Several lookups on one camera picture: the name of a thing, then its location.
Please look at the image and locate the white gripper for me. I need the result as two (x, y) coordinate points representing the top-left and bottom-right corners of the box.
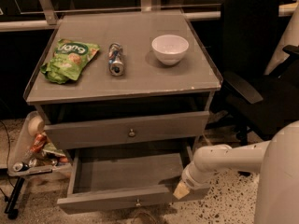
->
(173, 161), (214, 200)

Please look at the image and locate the grey drawer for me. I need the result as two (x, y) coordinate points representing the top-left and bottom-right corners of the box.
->
(45, 111), (209, 149)
(56, 145), (211, 216)

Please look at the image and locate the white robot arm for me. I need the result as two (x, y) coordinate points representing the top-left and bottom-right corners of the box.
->
(174, 121), (299, 224)

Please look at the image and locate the grey drawer cabinet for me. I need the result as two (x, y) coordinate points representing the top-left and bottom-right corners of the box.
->
(23, 10), (223, 161)

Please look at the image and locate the grey top drawer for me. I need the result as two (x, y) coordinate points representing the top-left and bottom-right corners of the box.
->
(45, 111), (209, 149)

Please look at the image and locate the black office chair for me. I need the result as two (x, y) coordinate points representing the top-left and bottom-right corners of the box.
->
(210, 0), (299, 177)

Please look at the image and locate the silver soda can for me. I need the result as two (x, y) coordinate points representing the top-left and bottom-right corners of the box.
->
(108, 43), (124, 77)

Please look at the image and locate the white bowl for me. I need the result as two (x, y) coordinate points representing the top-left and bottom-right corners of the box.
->
(151, 35), (189, 65)

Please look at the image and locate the red soda can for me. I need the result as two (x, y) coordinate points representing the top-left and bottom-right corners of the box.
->
(29, 133), (47, 154)

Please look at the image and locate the clear side bin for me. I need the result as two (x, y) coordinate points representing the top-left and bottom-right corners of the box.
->
(8, 111), (72, 177)

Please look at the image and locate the white ball in bin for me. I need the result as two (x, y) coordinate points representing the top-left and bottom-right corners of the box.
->
(28, 116), (45, 136)

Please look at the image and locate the dark can in bin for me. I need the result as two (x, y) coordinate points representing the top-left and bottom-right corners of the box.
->
(12, 161), (29, 172)

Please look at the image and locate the black stand leg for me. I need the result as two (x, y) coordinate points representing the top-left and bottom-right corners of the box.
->
(5, 176), (24, 220)

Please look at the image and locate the green snack bag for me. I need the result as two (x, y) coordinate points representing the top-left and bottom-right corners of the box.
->
(40, 39), (100, 84)

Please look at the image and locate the metal railing bar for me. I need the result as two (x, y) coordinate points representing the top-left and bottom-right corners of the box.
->
(0, 3), (298, 32)

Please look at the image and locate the black cable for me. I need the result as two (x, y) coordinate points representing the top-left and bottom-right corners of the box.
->
(0, 120), (17, 203)

